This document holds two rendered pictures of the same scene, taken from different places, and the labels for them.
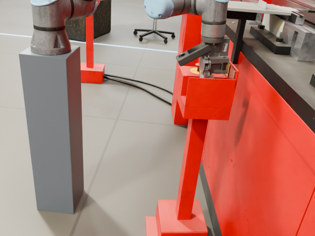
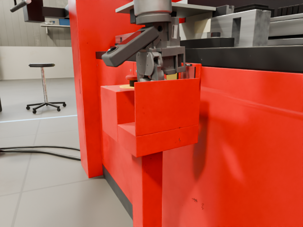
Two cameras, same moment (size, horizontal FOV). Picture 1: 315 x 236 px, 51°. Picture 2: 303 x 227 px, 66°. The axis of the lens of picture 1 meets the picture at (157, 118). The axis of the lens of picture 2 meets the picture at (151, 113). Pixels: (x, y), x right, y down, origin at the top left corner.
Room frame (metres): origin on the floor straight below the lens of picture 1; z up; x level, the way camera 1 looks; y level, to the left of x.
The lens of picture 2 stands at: (0.57, 0.05, 0.86)
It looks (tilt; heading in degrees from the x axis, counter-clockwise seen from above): 14 degrees down; 337
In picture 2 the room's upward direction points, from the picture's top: straight up
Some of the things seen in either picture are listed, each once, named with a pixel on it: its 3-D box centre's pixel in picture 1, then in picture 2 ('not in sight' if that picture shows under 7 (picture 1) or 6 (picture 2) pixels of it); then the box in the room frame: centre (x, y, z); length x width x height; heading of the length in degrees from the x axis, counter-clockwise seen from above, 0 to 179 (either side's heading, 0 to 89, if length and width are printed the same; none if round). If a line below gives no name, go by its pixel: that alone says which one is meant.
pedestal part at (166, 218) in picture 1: (174, 224); not in sight; (1.09, -0.12, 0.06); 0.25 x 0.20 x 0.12; 97
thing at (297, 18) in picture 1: (288, 14); (207, 15); (1.28, -0.45, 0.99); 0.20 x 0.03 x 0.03; 5
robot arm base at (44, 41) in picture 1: (50, 36); not in sight; (1.24, 0.44, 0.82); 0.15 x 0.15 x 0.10
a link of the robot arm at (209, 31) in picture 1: (213, 29); (151, 6); (1.04, -0.15, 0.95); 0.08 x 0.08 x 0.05
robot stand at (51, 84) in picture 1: (56, 133); not in sight; (1.24, 0.44, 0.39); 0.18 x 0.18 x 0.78; 88
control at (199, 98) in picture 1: (204, 84); (146, 101); (1.09, -0.15, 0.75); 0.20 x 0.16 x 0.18; 7
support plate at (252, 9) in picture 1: (248, 6); (164, 10); (1.30, -0.30, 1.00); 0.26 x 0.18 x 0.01; 95
